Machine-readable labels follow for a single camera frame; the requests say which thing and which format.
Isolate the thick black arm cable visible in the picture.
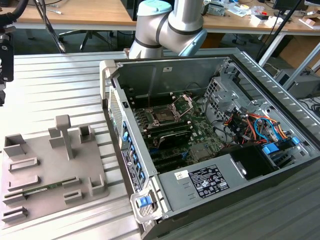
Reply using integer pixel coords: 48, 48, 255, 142
0, 0, 29, 24

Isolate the black cable with brass sleeve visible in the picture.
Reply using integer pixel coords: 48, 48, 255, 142
33, 0, 67, 54

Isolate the perforated metal drive cage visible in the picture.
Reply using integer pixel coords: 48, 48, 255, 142
203, 76, 253, 126

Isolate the black expansion slot row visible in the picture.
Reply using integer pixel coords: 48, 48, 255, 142
149, 147, 191, 173

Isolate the CPU socket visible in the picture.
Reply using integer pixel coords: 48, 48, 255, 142
149, 106, 181, 126

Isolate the silver chipset heat sink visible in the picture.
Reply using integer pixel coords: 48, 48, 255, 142
191, 143, 213, 161

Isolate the black graphics card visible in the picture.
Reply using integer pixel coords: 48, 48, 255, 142
157, 130, 193, 151

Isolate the office chair base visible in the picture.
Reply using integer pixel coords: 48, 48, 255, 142
58, 29, 118, 52

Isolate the black plastic shroud box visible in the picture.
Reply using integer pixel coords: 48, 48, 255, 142
218, 144, 279, 181

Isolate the black tripod pole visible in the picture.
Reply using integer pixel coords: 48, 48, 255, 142
256, 0, 305, 62

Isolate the coloured wire bundle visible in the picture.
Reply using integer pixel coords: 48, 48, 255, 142
223, 111, 288, 147

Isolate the white box with black item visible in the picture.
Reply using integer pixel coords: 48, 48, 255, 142
249, 14, 276, 26

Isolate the grey PC tower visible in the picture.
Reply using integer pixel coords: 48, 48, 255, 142
273, 68, 320, 100

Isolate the green RAM stick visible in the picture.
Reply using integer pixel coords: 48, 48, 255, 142
21, 181, 65, 195

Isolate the metal socket cover frame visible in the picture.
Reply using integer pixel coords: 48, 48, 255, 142
170, 93, 194, 119

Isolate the small brown cardboard piece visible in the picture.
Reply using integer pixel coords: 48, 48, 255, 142
301, 17, 320, 30

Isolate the brown cardboard box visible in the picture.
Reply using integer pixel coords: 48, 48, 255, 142
279, 34, 320, 71

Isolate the black monitor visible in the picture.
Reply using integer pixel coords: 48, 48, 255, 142
272, 0, 308, 12

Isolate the blue case latch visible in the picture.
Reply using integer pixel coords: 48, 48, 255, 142
136, 196, 154, 209

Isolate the black RAM slot row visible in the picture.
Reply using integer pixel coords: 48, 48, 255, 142
128, 94, 176, 110
144, 119, 191, 138

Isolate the blue disk carrier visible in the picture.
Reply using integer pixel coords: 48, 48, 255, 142
261, 142, 280, 156

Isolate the open grey PC case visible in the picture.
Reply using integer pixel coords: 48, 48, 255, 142
99, 47, 320, 240

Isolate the green motherboard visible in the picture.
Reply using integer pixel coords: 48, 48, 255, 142
131, 93, 227, 175

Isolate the black computer tower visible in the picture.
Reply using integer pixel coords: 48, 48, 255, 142
121, 0, 138, 22

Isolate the grey plastic parts rack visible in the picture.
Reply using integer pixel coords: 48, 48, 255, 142
0, 114, 110, 230

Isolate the grey power supply unit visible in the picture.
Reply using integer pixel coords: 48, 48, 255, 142
157, 153, 248, 214

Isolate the grey metal box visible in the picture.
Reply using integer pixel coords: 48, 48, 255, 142
208, 2, 226, 17

